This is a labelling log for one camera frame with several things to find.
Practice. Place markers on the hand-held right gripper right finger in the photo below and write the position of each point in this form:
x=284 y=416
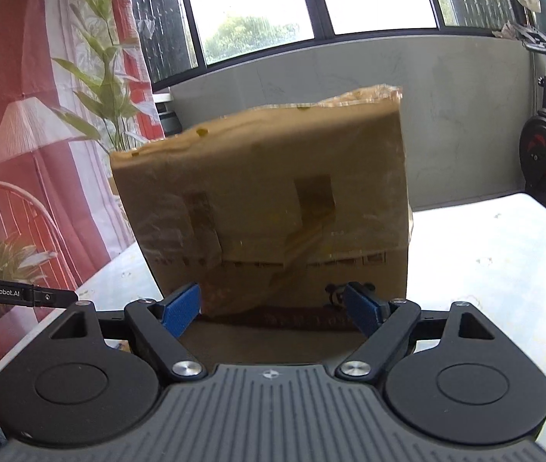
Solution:
x=363 y=309

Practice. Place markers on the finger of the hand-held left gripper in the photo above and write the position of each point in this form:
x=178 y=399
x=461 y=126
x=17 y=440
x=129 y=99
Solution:
x=56 y=297

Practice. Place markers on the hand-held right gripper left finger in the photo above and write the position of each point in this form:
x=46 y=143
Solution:
x=181 y=310

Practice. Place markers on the taped cardboard box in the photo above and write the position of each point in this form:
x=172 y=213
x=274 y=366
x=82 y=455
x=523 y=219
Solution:
x=263 y=192

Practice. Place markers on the black framed window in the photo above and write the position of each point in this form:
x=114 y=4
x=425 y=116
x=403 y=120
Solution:
x=301 y=0

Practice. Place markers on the printed wall cloth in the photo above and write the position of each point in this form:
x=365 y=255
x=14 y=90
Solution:
x=13 y=82

